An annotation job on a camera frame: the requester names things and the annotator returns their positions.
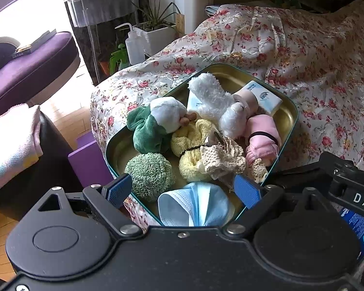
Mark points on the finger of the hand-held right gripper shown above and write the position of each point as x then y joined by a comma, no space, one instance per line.
336,163

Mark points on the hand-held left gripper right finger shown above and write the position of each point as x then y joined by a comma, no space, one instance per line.
245,189

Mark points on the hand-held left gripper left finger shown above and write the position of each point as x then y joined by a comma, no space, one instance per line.
119,188

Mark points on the small cream lace doily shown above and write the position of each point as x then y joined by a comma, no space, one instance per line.
257,171

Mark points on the green knitted scrubber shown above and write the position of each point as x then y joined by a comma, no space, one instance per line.
148,175

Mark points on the beige crochet doily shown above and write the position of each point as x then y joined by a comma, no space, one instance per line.
221,160

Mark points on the green and white plush toy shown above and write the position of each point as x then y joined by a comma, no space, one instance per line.
145,133

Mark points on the yellow terry cloth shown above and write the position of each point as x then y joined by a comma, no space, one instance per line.
191,163

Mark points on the pink cloth with black band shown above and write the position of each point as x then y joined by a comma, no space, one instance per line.
261,130

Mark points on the light blue face mask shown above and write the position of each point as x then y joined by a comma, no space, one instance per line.
182,206

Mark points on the white tissue packet blue print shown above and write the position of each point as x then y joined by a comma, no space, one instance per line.
270,100

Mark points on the white fluffy plush toy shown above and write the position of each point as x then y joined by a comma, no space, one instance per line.
212,97

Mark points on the plain white packet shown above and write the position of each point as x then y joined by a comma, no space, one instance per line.
195,103

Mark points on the blue printed packet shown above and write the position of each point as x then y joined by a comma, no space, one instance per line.
356,227

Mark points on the purple box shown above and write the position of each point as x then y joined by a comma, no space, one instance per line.
88,163

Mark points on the black leather armrest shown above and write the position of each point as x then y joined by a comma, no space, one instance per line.
57,139

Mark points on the floral blanket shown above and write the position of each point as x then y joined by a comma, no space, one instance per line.
321,66

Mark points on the pastel towel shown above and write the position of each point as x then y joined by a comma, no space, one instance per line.
12,145

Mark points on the green spray bottle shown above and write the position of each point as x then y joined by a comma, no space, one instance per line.
118,62

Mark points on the white wash bottle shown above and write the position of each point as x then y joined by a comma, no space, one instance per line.
135,50

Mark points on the purple upholstered chair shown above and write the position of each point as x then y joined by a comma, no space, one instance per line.
33,69

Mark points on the potted plant in white planter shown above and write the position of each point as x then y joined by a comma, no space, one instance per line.
157,39

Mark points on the dark book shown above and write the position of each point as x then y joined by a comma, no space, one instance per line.
33,45

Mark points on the cork board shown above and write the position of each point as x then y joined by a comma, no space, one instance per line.
179,24

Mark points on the clear acrylic side table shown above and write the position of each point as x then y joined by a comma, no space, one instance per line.
100,6

